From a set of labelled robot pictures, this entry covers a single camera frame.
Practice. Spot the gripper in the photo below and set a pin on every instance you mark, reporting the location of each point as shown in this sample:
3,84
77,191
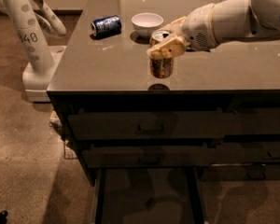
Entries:
198,28

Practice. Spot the orange soda can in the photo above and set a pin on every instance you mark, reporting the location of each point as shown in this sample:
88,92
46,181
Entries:
160,68

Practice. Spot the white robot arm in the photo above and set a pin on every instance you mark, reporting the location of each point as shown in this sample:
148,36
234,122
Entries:
245,21

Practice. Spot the blue soda can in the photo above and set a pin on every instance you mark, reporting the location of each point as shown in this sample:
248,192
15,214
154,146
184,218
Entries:
106,26

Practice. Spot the dark drawer cabinet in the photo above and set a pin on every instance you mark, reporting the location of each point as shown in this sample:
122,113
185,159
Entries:
112,74

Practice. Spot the top drawer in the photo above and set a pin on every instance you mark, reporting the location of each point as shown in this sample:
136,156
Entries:
145,125

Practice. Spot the middle drawer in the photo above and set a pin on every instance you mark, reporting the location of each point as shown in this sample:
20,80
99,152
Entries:
159,156

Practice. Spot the open bottom drawer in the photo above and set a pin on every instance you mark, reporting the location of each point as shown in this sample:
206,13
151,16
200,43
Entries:
148,196

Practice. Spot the white bowl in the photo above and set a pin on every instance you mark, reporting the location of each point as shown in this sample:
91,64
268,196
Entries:
146,23

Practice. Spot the dark right drawers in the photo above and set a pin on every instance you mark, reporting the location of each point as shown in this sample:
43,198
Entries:
252,148

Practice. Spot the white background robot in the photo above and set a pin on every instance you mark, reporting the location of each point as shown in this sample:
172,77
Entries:
33,19

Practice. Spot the black object on floor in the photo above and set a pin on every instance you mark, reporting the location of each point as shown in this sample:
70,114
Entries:
3,217

